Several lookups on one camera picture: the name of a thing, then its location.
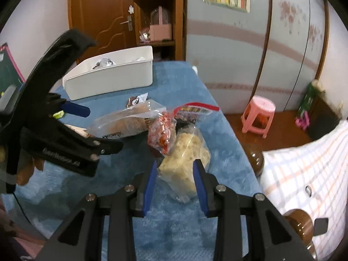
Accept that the checkered white blanket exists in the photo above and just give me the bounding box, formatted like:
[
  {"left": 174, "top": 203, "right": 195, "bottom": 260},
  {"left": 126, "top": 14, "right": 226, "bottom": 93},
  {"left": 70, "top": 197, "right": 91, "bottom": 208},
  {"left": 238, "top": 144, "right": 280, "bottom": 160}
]
[{"left": 259, "top": 120, "right": 348, "bottom": 261}]

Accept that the person's left hand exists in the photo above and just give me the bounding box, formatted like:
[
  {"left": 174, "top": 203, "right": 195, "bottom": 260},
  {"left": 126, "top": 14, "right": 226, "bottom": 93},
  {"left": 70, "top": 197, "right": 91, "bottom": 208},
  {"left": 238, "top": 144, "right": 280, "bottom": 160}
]
[{"left": 15, "top": 156, "right": 45, "bottom": 186}]

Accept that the brown round bedpost knob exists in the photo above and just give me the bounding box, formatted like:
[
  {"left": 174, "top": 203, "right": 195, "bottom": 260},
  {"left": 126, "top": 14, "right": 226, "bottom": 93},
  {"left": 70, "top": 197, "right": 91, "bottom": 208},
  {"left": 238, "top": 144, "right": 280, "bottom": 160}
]
[
  {"left": 283, "top": 209, "right": 317, "bottom": 261},
  {"left": 246, "top": 144, "right": 264, "bottom": 176}
]

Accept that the pink plastic stool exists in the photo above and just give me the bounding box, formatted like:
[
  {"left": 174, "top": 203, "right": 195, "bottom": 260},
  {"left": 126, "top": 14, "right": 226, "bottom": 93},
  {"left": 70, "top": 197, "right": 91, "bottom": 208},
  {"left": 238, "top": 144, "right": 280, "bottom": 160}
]
[{"left": 241, "top": 96, "right": 276, "bottom": 138}]

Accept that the dark wooden cabinet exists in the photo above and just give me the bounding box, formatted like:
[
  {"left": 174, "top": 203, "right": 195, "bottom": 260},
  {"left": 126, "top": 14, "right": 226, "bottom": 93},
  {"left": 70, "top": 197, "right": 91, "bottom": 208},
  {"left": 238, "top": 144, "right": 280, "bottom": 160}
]
[{"left": 307, "top": 98, "right": 343, "bottom": 142}]

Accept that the green chalkboard with pink frame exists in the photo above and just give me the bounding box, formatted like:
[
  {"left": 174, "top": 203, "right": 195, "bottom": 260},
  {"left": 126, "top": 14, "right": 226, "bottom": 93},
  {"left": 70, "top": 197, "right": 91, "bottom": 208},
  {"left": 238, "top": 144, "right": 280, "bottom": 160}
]
[{"left": 0, "top": 42, "right": 26, "bottom": 98}]

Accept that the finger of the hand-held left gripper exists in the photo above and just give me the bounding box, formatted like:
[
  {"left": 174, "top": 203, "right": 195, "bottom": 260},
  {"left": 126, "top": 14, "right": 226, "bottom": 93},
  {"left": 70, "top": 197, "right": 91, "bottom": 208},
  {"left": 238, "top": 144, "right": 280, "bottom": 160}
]
[
  {"left": 45, "top": 92, "right": 91, "bottom": 118},
  {"left": 22, "top": 119, "right": 124, "bottom": 164}
]

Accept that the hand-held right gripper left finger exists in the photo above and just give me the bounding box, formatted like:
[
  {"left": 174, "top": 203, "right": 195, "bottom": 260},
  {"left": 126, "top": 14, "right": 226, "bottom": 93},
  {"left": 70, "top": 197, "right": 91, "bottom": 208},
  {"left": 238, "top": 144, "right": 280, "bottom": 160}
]
[{"left": 35, "top": 160, "right": 159, "bottom": 261}]

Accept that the white plastic storage box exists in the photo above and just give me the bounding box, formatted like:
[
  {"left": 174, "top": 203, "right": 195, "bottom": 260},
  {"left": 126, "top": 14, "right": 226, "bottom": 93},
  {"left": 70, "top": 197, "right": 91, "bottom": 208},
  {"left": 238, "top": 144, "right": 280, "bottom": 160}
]
[{"left": 62, "top": 46, "right": 154, "bottom": 101}]

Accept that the wooden corner shelf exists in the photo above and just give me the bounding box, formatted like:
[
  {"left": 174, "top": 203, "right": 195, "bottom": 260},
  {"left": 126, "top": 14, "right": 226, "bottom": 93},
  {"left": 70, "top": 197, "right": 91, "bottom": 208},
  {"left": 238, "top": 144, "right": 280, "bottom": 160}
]
[{"left": 133, "top": 0, "right": 185, "bottom": 60}]

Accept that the black square patch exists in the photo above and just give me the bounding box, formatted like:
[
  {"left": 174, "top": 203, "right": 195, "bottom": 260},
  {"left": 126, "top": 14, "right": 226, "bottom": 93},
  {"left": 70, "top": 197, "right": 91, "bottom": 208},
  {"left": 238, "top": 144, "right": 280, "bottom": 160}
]
[{"left": 313, "top": 218, "right": 329, "bottom": 236}]

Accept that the clear packet of brown cakes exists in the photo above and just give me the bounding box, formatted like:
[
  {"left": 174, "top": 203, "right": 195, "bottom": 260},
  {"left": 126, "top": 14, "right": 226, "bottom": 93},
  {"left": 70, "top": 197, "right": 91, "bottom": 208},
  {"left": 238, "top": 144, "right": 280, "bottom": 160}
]
[{"left": 85, "top": 100, "right": 167, "bottom": 139}]

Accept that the clear packet of rice crackers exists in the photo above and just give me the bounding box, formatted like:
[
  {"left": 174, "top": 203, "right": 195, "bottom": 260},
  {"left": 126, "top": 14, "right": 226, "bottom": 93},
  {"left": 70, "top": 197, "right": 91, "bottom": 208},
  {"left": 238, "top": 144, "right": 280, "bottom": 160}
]
[{"left": 158, "top": 130, "right": 211, "bottom": 203}]

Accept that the pink basket with handle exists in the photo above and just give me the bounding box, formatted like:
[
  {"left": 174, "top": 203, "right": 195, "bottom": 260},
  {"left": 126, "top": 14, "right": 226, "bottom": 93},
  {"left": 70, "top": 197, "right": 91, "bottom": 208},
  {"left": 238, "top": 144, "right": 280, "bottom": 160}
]
[{"left": 149, "top": 7, "right": 173, "bottom": 42}]

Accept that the green printed bag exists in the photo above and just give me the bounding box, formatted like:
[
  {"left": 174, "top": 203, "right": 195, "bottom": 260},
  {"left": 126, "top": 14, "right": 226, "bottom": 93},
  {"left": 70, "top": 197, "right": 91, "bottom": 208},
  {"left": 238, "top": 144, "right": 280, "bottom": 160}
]
[{"left": 298, "top": 83, "right": 325, "bottom": 117}]

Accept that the metal door handle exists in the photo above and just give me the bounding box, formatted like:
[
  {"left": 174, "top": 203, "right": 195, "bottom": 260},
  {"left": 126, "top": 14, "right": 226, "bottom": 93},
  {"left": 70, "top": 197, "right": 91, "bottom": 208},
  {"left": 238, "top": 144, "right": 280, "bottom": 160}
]
[{"left": 120, "top": 16, "right": 134, "bottom": 32}]

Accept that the pink toy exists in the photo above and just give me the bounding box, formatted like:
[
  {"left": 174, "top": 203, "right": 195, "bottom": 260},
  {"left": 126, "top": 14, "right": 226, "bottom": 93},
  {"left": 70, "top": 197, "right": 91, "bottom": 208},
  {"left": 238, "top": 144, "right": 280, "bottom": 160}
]
[{"left": 296, "top": 113, "right": 310, "bottom": 131}]

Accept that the pale blue floral wardrobe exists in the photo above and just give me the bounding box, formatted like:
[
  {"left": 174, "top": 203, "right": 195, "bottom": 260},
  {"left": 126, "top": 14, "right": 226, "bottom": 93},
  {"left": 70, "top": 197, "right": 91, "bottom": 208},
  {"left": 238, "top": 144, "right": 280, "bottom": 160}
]
[{"left": 183, "top": 0, "right": 329, "bottom": 115}]

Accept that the small white brown wrapper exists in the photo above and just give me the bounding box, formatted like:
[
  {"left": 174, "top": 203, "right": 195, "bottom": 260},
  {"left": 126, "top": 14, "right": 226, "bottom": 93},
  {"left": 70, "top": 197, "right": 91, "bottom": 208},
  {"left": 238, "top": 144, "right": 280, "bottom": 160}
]
[{"left": 125, "top": 93, "right": 149, "bottom": 107}]

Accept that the brown wooden door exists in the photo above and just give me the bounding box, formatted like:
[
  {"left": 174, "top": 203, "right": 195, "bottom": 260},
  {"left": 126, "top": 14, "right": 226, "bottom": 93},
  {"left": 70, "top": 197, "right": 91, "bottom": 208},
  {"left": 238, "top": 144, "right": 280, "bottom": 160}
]
[{"left": 68, "top": 0, "right": 136, "bottom": 60}]

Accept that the clear bag with red top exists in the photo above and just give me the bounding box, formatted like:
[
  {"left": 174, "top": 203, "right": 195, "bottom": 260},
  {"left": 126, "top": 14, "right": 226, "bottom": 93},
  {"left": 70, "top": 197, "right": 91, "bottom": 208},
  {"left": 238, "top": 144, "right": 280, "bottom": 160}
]
[{"left": 170, "top": 102, "right": 220, "bottom": 131}]

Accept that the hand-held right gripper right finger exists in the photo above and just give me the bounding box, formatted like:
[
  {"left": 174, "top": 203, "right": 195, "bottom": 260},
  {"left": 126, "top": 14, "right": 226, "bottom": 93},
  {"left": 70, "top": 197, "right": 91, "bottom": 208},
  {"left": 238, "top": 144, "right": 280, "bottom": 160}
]
[{"left": 192, "top": 158, "right": 317, "bottom": 261}]

